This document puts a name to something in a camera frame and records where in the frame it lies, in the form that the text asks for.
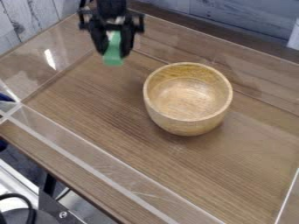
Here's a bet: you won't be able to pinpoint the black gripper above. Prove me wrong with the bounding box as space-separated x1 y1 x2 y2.
77 0 145 58

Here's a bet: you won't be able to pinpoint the green rectangular block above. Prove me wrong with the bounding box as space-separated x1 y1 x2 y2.
102 31 122 66

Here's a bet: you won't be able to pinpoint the light wooden bowl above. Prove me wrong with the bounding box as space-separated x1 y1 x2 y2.
142 62 233 137

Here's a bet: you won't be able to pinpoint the blue object at left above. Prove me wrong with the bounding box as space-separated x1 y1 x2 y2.
0 93 14 102

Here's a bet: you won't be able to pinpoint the clear acrylic tray walls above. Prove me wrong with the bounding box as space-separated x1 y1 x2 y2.
0 5 299 224

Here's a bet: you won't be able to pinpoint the black table leg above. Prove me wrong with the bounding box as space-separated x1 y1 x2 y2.
42 174 57 197

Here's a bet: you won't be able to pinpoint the black metal bracket with screw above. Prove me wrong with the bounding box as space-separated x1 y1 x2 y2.
36 191 86 224

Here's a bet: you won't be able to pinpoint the black cable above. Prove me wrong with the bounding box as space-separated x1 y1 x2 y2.
0 192 37 224

